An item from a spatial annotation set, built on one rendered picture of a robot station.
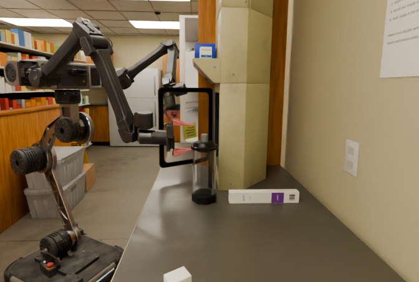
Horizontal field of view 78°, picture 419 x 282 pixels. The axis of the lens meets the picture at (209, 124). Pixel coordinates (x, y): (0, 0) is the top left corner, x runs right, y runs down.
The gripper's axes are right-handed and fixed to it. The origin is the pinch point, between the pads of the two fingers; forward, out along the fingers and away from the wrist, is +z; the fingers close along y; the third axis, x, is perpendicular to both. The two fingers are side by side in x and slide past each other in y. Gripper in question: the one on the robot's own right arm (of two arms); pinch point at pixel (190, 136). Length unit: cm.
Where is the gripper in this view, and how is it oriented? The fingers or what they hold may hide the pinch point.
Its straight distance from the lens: 101.2
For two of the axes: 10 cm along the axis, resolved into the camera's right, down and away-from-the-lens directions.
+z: 10.0, 0.1, 0.5
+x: -0.5, -1.3, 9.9
